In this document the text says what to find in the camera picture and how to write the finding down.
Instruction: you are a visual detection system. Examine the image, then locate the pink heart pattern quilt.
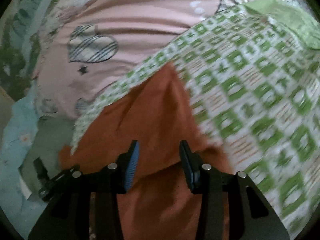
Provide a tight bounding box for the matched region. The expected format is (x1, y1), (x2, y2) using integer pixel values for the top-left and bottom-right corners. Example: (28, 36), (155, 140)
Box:
(34, 0), (253, 119)

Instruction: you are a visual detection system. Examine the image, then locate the green white checkered blanket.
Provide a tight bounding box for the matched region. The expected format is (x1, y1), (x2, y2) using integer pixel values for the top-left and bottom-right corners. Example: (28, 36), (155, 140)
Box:
(71, 0), (319, 238)

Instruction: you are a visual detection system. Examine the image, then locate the light blue floral sheet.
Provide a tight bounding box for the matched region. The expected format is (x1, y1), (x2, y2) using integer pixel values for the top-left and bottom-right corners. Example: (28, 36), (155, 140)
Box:
(1, 85), (46, 239)

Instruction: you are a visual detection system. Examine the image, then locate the green leaf pattern fabric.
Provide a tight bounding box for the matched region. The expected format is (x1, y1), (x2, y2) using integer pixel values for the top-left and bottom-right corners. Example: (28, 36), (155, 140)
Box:
(1, 0), (59, 101)

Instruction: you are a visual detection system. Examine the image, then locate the rust orange small garment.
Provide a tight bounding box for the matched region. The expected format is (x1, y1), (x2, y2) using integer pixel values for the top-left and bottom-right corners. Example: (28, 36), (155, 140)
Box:
(59, 63), (232, 239)

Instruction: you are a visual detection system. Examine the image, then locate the sage green pillow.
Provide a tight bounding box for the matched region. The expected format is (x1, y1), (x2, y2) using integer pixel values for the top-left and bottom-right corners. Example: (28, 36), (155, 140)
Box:
(18, 116), (74, 199)

